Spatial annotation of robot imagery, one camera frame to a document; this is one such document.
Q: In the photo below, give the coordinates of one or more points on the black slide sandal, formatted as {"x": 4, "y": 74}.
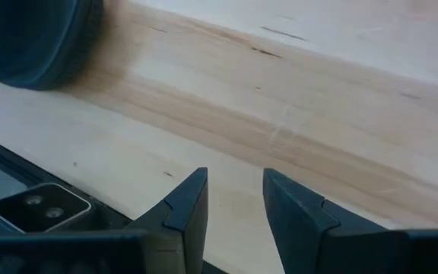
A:
{"x": 25, "y": 38}

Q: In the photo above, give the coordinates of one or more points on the small table-level camera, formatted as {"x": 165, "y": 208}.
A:
{"x": 40, "y": 207}

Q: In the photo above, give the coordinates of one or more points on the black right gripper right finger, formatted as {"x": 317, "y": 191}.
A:
{"x": 299, "y": 228}

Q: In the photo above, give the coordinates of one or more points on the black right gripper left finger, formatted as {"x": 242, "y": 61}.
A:
{"x": 188, "y": 205}

